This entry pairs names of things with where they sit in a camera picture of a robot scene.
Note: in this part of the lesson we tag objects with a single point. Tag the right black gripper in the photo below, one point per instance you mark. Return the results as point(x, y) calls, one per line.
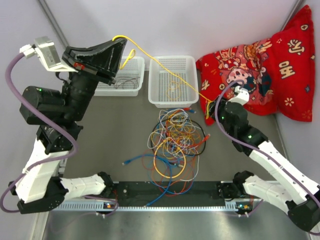
point(221, 103)

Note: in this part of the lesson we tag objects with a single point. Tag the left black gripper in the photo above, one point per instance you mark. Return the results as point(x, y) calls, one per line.
point(99, 62)

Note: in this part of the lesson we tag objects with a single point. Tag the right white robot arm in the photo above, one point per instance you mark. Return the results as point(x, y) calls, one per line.
point(296, 195)

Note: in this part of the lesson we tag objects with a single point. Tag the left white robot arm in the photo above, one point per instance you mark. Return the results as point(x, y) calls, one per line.
point(57, 113)

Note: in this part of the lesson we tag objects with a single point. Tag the left white plastic basket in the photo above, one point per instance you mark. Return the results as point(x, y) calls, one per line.
point(128, 81)

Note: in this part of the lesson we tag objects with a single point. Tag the white plastic basket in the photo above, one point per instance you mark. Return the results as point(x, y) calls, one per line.
point(128, 81)
point(173, 81)

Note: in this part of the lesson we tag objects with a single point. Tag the red patterned pillow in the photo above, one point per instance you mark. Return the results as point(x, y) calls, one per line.
point(278, 72)

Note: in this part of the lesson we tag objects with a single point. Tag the right white plastic basket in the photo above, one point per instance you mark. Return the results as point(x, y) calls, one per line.
point(173, 81)

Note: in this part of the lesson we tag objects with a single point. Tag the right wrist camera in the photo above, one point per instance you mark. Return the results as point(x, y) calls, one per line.
point(241, 96)

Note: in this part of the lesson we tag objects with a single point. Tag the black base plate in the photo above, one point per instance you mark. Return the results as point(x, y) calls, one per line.
point(149, 190)

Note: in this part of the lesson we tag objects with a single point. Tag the white slotted cable duct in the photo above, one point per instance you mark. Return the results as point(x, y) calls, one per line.
point(105, 206)

